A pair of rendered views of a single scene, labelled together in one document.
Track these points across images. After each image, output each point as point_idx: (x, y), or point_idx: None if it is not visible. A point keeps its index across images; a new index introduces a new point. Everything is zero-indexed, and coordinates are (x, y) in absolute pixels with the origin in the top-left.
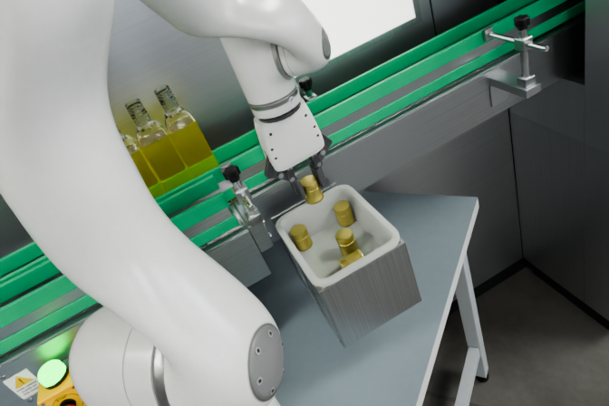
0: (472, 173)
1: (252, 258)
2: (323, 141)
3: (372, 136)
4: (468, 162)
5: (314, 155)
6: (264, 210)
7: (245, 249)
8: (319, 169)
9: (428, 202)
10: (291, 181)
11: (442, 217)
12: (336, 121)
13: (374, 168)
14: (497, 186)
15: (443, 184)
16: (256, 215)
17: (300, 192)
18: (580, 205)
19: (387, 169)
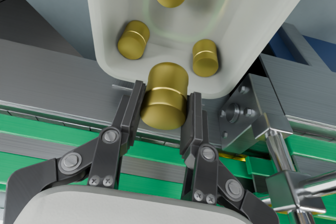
0: (18, 25)
1: (282, 80)
2: (20, 213)
3: (15, 99)
4: (11, 32)
5: (102, 181)
6: (208, 119)
7: (293, 96)
8: (122, 122)
9: (54, 16)
10: (212, 149)
11: None
12: (39, 156)
13: (57, 66)
14: (14, 9)
15: (44, 35)
16: (277, 130)
17: (199, 107)
18: None
19: (47, 55)
